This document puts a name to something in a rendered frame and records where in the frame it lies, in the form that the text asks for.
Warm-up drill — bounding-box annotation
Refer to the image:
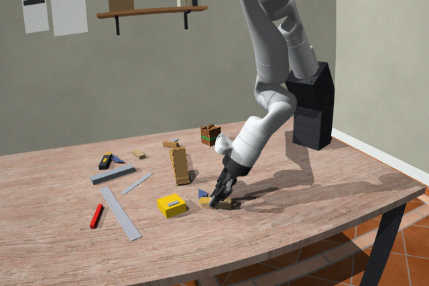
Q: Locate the grey flat bar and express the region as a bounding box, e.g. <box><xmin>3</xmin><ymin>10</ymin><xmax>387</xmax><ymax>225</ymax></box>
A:
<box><xmin>100</xmin><ymin>186</ymin><xmax>142</xmax><ymax>241</ymax></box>
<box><xmin>121</xmin><ymin>173</ymin><xmax>153</xmax><ymax>195</ymax></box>

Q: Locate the grey rectangular bar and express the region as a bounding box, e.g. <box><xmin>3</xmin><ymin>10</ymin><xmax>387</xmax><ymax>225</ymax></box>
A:
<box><xmin>90</xmin><ymin>164</ymin><xmax>135</xmax><ymax>185</ymax></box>

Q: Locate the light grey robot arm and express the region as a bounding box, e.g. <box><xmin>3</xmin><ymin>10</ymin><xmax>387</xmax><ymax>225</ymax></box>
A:
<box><xmin>215</xmin><ymin>0</ymin><xmax>319</xmax><ymax>167</ymax></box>

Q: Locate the red rectangular bar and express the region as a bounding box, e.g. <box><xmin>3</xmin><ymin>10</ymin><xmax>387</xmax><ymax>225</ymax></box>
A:
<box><xmin>90</xmin><ymin>204</ymin><xmax>103</xmax><ymax>229</ymax></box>

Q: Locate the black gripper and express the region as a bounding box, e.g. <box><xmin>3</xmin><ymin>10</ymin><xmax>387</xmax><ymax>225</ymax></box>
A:
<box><xmin>208</xmin><ymin>154</ymin><xmax>252</xmax><ymax>208</ymax></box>

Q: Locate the yellow box with grey clip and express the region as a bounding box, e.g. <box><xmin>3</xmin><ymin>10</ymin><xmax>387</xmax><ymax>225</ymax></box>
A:
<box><xmin>157</xmin><ymin>194</ymin><xmax>186</xmax><ymax>218</ymax></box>

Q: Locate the small tan wooden block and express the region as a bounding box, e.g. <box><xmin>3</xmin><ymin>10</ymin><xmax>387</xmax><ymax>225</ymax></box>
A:
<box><xmin>132</xmin><ymin>149</ymin><xmax>145</xmax><ymax>159</ymax></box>

